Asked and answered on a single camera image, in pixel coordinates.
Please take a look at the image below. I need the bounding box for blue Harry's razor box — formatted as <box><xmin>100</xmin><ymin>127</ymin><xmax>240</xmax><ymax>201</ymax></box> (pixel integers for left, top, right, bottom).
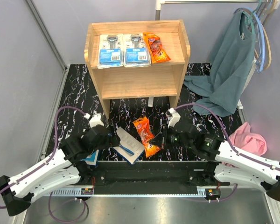
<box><xmin>83</xmin><ymin>150</ymin><xmax>100</xmax><ymax>167</ymax></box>

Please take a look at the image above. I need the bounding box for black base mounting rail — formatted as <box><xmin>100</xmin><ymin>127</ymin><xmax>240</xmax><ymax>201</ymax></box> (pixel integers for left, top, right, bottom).
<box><xmin>82</xmin><ymin>161</ymin><xmax>218</xmax><ymax>196</ymax></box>

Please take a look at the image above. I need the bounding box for beige wooden hanger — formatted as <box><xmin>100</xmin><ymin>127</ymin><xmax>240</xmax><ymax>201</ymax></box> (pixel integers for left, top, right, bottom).
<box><xmin>257</xmin><ymin>0</ymin><xmax>280</xmax><ymax>70</ymax></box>

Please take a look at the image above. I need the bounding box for pink cloth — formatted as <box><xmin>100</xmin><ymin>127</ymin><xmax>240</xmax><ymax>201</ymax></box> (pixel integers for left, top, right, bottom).
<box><xmin>229</xmin><ymin>122</ymin><xmax>267</xmax><ymax>156</ymax></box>

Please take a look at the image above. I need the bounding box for green plastic hanger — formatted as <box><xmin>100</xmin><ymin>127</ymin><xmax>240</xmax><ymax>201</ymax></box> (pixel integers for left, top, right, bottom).
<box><xmin>242</xmin><ymin>0</ymin><xmax>264</xmax><ymax>35</ymax></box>

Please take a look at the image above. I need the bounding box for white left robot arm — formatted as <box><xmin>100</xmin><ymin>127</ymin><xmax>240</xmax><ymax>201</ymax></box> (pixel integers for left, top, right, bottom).
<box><xmin>0</xmin><ymin>125</ymin><xmax>120</xmax><ymax>217</ymax></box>

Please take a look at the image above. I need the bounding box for aluminium corner frame profile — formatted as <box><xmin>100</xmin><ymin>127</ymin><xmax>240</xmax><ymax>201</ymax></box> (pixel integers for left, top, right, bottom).
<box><xmin>25</xmin><ymin>0</ymin><xmax>68</xmax><ymax>70</ymax></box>

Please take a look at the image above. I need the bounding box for teal blue t-shirt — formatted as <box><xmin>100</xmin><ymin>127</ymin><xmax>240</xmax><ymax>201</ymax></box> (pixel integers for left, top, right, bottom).
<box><xmin>183</xmin><ymin>11</ymin><xmax>256</xmax><ymax>117</ymax></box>

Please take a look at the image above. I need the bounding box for wooden two-tier shelf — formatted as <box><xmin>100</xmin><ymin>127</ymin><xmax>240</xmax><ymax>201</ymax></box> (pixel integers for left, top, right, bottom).
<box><xmin>84</xmin><ymin>20</ymin><xmax>190</xmax><ymax>117</ymax></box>

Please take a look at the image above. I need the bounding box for blue plastic hanger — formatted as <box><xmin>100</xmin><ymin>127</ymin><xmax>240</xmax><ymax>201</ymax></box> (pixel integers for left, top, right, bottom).
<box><xmin>235</xmin><ymin>7</ymin><xmax>266</xmax><ymax>73</ymax></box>

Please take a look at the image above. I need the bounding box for white Harry's razor box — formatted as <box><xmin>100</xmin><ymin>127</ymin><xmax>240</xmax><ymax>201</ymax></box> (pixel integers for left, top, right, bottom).
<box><xmin>113</xmin><ymin>127</ymin><xmax>145</xmax><ymax>165</ymax></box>

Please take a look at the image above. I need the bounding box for orange razor pack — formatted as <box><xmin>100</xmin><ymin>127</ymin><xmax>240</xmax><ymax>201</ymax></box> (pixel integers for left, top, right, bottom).
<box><xmin>133</xmin><ymin>117</ymin><xmax>161</xmax><ymax>158</ymax></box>
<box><xmin>143</xmin><ymin>32</ymin><xmax>171</xmax><ymax>63</ymax></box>

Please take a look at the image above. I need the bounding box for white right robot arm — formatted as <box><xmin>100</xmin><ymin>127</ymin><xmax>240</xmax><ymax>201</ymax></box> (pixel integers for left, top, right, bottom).
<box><xmin>149</xmin><ymin>118</ymin><xmax>280</xmax><ymax>202</ymax></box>

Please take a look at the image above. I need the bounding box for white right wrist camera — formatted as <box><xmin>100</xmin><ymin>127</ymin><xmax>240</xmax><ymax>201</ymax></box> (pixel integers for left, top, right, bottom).
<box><xmin>166</xmin><ymin>108</ymin><xmax>181</xmax><ymax>128</ymax></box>

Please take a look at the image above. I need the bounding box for Gillette razor blister pack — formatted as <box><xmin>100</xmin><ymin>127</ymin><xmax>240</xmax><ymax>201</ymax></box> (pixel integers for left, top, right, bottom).
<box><xmin>98</xmin><ymin>34</ymin><xmax>124</xmax><ymax>69</ymax></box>

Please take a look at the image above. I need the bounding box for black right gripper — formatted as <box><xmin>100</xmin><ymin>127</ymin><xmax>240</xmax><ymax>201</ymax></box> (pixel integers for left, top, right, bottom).
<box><xmin>150</xmin><ymin>124</ymin><xmax>194</xmax><ymax>149</ymax></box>

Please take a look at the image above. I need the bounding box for small white bottle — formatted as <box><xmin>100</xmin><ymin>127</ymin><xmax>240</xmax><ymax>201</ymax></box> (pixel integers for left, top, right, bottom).
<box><xmin>147</xmin><ymin>97</ymin><xmax>154</xmax><ymax>107</ymax></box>

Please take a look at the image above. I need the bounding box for metal clothes rack bar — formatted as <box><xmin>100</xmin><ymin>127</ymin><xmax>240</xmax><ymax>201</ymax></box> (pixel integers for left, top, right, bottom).
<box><xmin>155</xmin><ymin>0</ymin><xmax>265</xmax><ymax>21</ymax></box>

